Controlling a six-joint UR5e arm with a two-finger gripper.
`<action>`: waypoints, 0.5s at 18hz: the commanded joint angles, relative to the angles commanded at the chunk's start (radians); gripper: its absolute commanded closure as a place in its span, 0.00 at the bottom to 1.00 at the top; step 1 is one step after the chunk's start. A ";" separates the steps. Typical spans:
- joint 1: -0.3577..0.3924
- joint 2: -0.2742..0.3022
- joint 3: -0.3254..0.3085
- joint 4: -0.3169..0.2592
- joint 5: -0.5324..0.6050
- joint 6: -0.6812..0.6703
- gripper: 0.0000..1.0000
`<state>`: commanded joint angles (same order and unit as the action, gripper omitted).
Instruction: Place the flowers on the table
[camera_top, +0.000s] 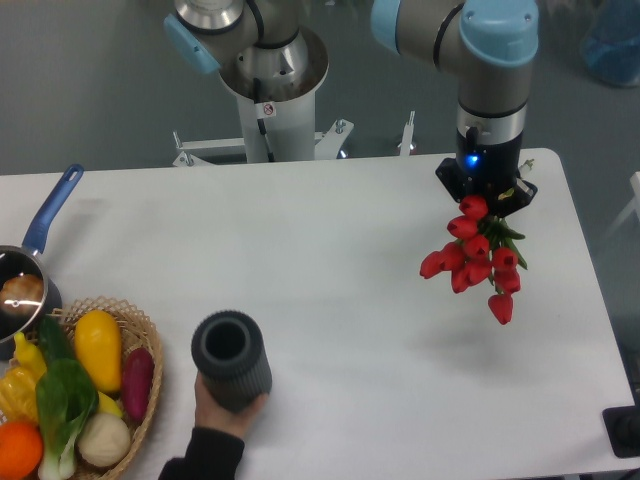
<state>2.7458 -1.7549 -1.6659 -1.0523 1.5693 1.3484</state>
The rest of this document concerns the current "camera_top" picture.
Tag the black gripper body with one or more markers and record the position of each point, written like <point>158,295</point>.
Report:
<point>489,171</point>

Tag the red tulip bouquet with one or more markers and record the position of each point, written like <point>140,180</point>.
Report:
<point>483,249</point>

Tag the dark grey ribbed vase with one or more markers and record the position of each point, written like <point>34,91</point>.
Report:
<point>228,350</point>

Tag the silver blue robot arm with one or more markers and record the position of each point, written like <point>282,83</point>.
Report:
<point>489,46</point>

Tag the black sleeved forearm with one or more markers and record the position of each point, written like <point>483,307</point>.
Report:
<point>210,454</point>

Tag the person's hand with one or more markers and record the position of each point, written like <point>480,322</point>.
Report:
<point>209,414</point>

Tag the blue translucent bag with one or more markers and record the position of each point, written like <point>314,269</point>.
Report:
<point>610,49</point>

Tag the black device at table edge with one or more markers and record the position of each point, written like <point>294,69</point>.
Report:
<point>622,426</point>

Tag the woven wicker basket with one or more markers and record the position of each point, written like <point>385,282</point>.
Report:
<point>137,331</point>

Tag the purple eggplant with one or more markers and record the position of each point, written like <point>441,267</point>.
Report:
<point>136,383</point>

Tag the yellow squash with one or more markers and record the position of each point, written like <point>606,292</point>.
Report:
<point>98,347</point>

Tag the green bok choy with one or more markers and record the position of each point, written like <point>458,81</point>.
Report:
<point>66,398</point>

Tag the small yellow pepper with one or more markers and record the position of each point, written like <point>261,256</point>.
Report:
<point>29,356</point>

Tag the yellow bell pepper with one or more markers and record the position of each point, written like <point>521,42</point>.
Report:
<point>18,396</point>

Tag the orange fruit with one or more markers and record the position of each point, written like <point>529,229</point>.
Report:
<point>21,449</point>

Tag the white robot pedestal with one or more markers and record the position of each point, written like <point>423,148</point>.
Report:
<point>275,92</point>

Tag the blue handled saucepan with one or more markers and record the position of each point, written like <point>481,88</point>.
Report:
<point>28,293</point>

